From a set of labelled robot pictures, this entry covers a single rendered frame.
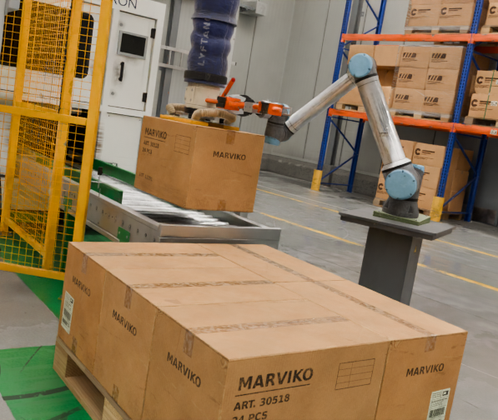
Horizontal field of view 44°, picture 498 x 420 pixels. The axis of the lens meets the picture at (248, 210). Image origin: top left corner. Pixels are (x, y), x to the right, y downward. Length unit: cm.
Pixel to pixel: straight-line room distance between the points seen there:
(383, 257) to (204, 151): 107
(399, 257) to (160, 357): 168
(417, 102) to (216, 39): 798
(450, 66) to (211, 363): 943
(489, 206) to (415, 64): 278
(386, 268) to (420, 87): 791
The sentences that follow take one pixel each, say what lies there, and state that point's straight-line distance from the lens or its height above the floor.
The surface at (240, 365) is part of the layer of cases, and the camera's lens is 162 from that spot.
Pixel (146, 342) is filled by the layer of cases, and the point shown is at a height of 42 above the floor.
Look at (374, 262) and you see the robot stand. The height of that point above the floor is 52.
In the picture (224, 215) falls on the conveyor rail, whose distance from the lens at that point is 357.
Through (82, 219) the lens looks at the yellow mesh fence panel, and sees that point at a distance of 351.
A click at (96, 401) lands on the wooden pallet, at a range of 249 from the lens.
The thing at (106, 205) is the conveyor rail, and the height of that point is 57.
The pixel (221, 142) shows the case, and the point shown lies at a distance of 301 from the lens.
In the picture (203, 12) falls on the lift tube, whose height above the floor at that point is 163.
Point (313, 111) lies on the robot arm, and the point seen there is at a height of 123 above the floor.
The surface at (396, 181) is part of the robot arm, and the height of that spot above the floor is 96.
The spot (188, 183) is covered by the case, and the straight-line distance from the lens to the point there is 296.
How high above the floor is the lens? 114
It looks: 8 degrees down
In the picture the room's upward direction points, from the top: 9 degrees clockwise
